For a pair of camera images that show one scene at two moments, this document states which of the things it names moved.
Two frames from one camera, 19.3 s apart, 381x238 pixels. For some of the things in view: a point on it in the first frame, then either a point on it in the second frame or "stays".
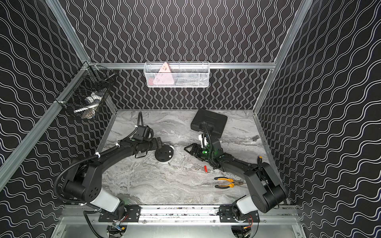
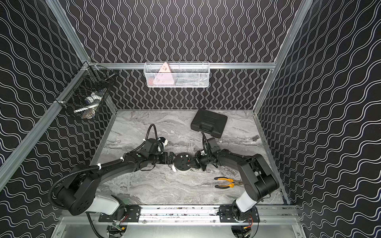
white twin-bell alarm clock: x=164 y=154 -> x=180 y=161
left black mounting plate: x=132 y=214 stays
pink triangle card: x=163 y=79 stays
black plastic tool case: x=209 y=121 stays
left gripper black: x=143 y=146 -> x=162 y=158
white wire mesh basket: x=181 y=74 stays
